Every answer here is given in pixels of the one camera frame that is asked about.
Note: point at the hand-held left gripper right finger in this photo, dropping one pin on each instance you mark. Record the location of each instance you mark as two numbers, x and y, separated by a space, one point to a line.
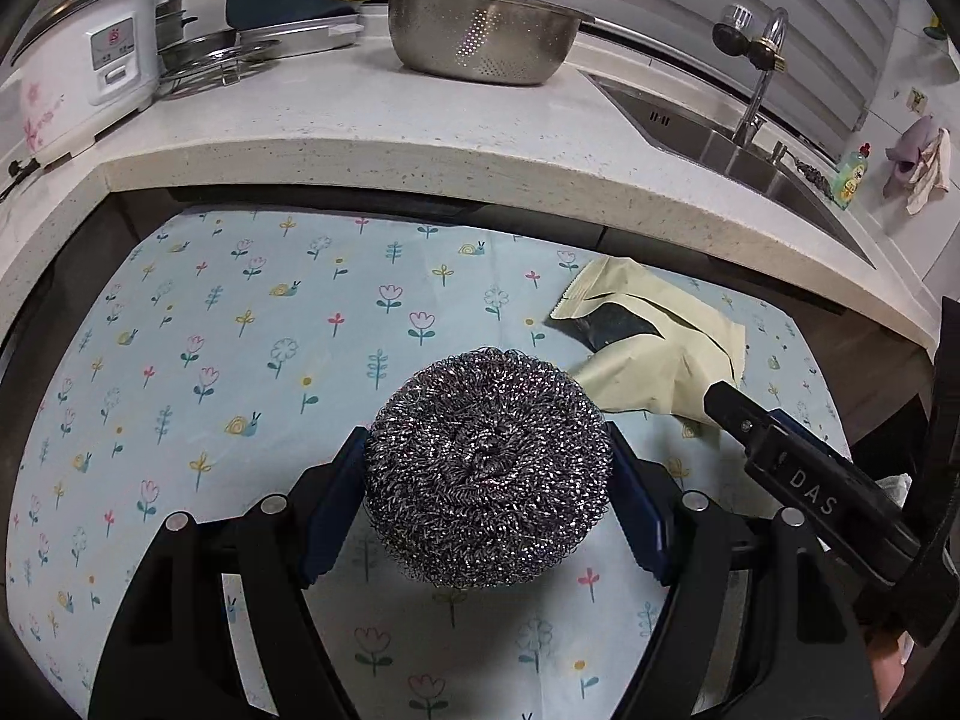
637 510

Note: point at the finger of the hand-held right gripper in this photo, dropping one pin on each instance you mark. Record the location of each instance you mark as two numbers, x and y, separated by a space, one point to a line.
739 412

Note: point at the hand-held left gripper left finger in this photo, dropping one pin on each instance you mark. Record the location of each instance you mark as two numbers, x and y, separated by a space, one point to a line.
337 499

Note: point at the white trash bag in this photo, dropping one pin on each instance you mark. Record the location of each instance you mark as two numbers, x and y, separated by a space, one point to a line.
895 487

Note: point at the beige zip pouch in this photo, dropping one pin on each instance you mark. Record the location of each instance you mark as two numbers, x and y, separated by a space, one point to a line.
660 367

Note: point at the steel wool scrubber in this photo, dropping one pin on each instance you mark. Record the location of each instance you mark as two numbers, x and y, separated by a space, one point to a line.
487 465

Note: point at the person's right hand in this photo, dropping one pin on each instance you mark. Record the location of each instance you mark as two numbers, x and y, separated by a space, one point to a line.
890 671

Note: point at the floral printed tablecloth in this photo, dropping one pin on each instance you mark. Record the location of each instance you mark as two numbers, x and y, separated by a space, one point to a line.
225 330

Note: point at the dark sink scrubber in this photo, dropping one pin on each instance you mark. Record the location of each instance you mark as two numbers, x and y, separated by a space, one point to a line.
817 180

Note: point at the green dish soap bottle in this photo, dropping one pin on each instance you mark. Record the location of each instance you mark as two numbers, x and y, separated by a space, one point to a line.
851 176

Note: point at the steel kitchen sink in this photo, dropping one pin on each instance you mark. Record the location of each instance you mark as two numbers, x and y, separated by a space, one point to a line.
720 142

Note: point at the purple hanging cloth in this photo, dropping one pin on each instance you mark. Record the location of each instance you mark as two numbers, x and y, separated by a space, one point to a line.
904 157

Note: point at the beige hanging cloth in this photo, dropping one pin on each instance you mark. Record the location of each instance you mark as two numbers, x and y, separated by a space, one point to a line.
930 176

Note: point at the chrome kitchen faucet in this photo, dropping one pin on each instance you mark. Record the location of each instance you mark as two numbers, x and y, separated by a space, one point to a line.
757 82

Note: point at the white stone kitchen counter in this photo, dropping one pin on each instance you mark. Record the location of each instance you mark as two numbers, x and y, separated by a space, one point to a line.
375 135

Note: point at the steel colander bowl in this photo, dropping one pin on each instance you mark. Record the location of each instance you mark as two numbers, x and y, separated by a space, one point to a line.
480 34

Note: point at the steel tray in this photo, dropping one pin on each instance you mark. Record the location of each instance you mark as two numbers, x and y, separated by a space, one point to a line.
300 36

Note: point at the stack of steel pots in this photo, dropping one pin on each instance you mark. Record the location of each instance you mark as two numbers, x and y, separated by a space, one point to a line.
174 22

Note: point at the white floral rice cooker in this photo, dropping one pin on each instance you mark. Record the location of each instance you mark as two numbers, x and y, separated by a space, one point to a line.
75 67

